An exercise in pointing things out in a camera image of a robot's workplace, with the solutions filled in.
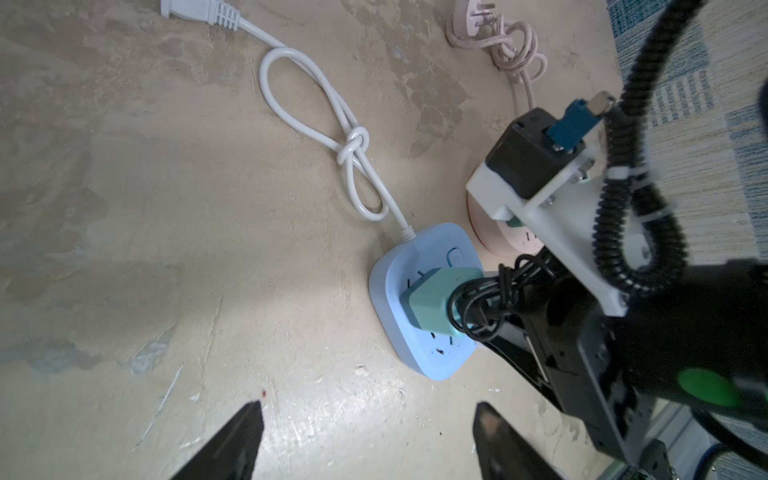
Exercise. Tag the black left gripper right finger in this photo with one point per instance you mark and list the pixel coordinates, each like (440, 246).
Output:
(502, 452)

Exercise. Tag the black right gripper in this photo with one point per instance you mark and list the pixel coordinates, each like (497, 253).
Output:
(563, 345)

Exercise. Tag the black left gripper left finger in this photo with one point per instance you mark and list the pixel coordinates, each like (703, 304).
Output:
(232, 452)

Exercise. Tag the teal charger with black cable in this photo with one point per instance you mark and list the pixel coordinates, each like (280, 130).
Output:
(438, 300)

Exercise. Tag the green plug adapter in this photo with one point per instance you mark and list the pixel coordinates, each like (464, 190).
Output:
(515, 222)

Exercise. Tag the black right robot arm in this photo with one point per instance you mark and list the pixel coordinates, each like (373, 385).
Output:
(609, 316)

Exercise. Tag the pink round power strip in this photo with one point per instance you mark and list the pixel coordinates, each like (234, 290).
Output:
(498, 234)

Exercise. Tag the blue square power strip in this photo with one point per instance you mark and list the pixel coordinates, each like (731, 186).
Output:
(439, 351)

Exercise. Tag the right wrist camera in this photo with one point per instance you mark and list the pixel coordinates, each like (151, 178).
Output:
(545, 162)

